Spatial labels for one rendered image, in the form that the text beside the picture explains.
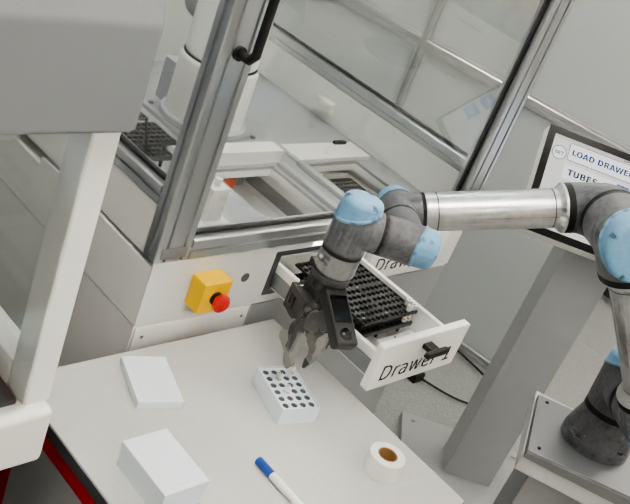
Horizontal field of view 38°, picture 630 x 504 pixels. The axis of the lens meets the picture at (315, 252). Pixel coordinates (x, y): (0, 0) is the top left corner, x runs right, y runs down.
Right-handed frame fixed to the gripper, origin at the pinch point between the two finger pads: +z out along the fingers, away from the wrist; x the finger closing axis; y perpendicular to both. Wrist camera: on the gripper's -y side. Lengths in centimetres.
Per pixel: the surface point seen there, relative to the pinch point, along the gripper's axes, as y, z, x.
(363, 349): 3.2, -1.0, -16.5
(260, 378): 5.9, 8.4, 2.4
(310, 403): -2.1, 7.9, -4.9
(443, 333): 2.7, -5.6, -34.6
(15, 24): -17, -61, 68
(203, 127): 21.5, -35.2, 23.2
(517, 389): 37, 43, -116
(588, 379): 85, 84, -224
